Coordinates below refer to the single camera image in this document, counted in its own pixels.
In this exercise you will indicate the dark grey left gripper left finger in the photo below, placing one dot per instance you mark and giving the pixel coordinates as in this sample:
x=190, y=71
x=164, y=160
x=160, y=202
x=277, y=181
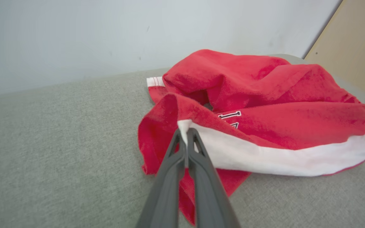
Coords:
x=166, y=190

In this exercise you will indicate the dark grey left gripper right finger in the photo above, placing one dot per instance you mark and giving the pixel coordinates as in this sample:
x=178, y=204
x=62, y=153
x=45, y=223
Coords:
x=208, y=190

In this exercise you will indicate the red shorts with white band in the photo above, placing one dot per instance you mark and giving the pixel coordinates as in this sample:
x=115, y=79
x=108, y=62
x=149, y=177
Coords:
x=280, y=126

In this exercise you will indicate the grey fabric sofa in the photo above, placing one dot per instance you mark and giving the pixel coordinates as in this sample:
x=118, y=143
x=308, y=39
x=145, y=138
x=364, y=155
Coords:
x=59, y=152

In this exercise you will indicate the beige wooden panel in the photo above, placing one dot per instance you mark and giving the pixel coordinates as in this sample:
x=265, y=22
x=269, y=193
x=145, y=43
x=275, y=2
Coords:
x=356, y=41

